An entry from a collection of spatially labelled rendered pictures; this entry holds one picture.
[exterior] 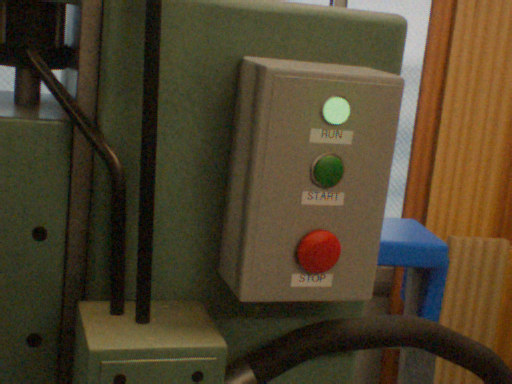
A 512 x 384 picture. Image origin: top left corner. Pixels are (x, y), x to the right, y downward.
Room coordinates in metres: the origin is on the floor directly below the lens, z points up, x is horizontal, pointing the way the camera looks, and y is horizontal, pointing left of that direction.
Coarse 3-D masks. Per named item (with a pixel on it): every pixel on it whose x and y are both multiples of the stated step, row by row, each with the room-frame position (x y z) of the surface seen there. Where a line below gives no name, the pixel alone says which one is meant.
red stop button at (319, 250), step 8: (312, 232) 0.51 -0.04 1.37; (320, 232) 0.51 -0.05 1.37; (328, 232) 0.51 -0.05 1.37; (304, 240) 0.51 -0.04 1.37; (312, 240) 0.51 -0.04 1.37; (320, 240) 0.51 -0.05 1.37; (328, 240) 0.51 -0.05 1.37; (336, 240) 0.51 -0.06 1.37; (304, 248) 0.51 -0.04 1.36; (312, 248) 0.51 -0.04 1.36; (320, 248) 0.51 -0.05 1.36; (328, 248) 0.51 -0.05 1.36; (336, 248) 0.51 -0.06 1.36; (304, 256) 0.51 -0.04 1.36; (312, 256) 0.51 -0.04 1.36; (320, 256) 0.51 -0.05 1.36; (328, 256) 0.51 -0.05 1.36; (336, 256) 0.51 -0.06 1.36; (304, 264) 0.51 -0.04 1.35; (312, 264) 0.51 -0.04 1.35; (320, 264) 0.51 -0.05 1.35; (328, 264) 0.51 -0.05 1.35; (312, 272) 0.51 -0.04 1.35; (320, 272) 0.51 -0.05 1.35
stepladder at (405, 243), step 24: (384, 240) 1.27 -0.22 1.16; (408, 240) 1.28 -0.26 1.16; (432, 240) 1.30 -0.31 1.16; (384, 264) 1.26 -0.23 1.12; (408, 264) 1.27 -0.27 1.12; (432, 264) 1.28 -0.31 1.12; (408, 288) 1.33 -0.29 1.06; (432, 288) 1.30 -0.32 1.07; (408, 312) 1.32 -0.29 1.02; (432, 312) 1.30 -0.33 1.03; (408, 360) 1.31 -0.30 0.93; (432, 360) 1.32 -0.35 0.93
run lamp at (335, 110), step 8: (336, 96) 0.52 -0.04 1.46; (328, 104) 0.51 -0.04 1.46; (336, 104) 0.51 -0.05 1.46; (344, 104) 0.51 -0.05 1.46; (328, 112) 0.51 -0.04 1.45; (336, 112) 0.51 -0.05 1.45; (344, 112) 0.51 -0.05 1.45; (328, 120) 0.51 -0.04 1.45; (336, 120) 0.51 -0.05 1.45; (344, 120) 0.52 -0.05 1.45
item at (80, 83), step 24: (96, 0) 0.56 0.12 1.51; (72, 24) 0.62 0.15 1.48; (96, 24) 0.56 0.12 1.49; (72, 48) 0.61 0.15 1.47; (96, 48) 0.56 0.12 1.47; (72, 72) 0.60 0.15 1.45; (96, 72) 0.56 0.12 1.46; (72, 96) 0.59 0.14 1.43; (96, 96) 0.56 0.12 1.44; (72, 144) 0.57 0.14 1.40; (72, 168) 0.56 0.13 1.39; (72, 192) 0.56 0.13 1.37; (72, 216) 0.56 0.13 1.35; (72, 240) 0.56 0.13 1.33; (72, 264) 0.56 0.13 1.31; (72, 288) 0.56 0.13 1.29; (72, 312) 0.56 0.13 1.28; (72, 336) 0.56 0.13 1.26; (72, 360) 0.56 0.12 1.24
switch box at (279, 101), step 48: (240, 96) 0.55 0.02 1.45; (288, 96) 0.51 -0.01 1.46; (384, 96) 0.53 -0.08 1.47; (240, 144) 0.54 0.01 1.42; (288, 144) 0.51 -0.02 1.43; (336, 144) 0.52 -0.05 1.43; (384, 144) 0.53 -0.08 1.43; (240, 192) 0.52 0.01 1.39; (288, 192) 0.51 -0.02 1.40; (384, 192) 0.53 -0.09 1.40; (240, 240) 0.51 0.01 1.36; (288, 240) 0.51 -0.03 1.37; (240, 288) 0.51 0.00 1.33; (288, 288) 0.51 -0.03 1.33; (336, 288) 0.52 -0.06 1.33
